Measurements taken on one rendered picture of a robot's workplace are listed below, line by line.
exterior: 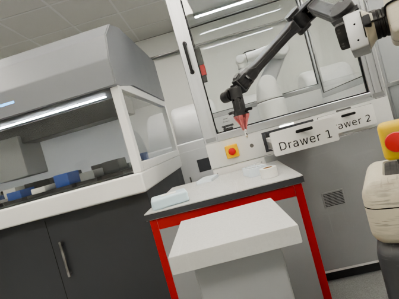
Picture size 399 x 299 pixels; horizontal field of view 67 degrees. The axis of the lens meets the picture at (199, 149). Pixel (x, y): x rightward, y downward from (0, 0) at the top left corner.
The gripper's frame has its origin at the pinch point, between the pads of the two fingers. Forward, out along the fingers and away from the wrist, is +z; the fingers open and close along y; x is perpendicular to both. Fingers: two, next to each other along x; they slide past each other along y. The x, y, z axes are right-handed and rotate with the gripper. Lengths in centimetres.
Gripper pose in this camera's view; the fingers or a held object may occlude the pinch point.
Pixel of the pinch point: (244, 128)
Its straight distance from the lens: 145.9
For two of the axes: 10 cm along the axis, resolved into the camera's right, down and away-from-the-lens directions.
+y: -9.4, 2.5, -2.5
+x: 2.5, -0.1, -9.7
